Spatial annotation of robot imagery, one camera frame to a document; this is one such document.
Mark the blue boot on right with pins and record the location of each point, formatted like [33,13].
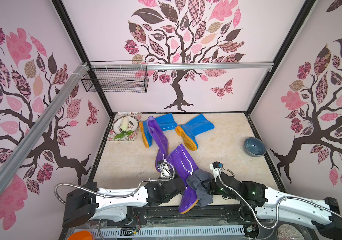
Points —
[191,129]

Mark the left aluminium rail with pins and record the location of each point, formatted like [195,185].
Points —
[20,153]

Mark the floral square tray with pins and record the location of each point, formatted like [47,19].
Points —
[134,135]

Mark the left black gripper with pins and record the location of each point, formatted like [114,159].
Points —
[162,181]

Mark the grey cloth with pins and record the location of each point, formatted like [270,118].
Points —
[199,181]

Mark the white slotted cable duct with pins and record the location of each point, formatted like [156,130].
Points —
[168,232]

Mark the aluminium rail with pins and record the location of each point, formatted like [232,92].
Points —
[189,66]
[20,153]

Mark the black wire basket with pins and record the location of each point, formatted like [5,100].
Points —
[117,77]

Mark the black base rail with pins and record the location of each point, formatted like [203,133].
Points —
[169,217]

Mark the round wire fan guard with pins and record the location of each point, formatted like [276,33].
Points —
[289,232]

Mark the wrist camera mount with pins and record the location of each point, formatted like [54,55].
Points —
[166,171]
[216,167]

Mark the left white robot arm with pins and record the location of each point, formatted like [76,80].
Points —
[89,202]

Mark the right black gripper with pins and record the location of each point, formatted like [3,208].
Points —
[216,185]

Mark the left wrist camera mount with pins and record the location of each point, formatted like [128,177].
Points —
[166,171]

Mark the orange round object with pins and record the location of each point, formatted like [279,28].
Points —
[81,235]

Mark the back aluminium rail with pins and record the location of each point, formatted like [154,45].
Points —
[189,66]

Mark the grey-blue bowl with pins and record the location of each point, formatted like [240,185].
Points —
[254,147]

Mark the white patterned plate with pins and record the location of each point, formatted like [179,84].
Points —
[133,120]

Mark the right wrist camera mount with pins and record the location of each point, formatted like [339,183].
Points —
[216,167]

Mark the purple boot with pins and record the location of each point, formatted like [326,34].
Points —
[185,166]
[160,140]

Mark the blue boot on left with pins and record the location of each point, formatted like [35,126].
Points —
[166,123]

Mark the blue boot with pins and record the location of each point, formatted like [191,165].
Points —
[191,129]
[166,123]

